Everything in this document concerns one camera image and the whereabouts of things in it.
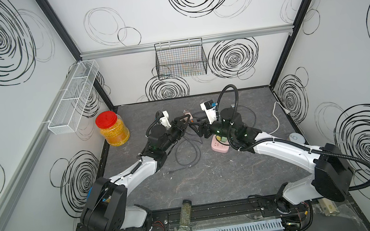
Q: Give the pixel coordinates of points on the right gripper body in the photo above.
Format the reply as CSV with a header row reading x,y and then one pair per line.
x,y
216,129

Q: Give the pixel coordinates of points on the glass spice bottle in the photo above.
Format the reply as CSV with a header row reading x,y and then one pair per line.
x,y
185,214

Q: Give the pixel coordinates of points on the beige small bottle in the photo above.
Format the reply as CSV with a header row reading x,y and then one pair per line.
x,y
328,207

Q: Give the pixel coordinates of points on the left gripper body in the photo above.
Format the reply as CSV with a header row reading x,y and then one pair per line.
x,y
173,134

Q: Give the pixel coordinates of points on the white wire shelf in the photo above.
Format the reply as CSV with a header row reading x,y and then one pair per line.
x,y
74,98

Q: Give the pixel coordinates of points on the red lid corn jar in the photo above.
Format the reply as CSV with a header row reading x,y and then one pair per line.
x,y
112,128

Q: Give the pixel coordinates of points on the aluminium wall rail back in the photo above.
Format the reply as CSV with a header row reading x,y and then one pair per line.
x,y
187,42

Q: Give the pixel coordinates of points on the pink power strip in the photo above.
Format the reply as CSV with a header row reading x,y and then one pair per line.
x,y
219,146

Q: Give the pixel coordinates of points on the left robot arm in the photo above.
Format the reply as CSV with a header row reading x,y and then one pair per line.
x,y
106,208

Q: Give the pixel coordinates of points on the aluminium wall rail left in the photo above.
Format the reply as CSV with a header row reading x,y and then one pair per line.
x,y
71,173

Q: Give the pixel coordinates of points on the aluminium wall rail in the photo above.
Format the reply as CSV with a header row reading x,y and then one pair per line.
x,y
71,173
187,42

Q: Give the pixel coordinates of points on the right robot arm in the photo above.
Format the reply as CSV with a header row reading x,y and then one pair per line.
x,y
332,174

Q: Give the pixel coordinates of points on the white lid jar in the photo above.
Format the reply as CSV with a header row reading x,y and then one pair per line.
x,y
297,138

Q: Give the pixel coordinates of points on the black wire basket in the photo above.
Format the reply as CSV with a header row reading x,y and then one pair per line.
x,y
181,62

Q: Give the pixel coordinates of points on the brown pink charger plug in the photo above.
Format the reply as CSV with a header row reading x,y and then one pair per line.
x,y
188,115

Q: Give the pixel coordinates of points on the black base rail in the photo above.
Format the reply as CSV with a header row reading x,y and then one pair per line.
x,y
169,219

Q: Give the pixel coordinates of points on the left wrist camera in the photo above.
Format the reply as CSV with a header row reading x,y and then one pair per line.
x,y
164,119

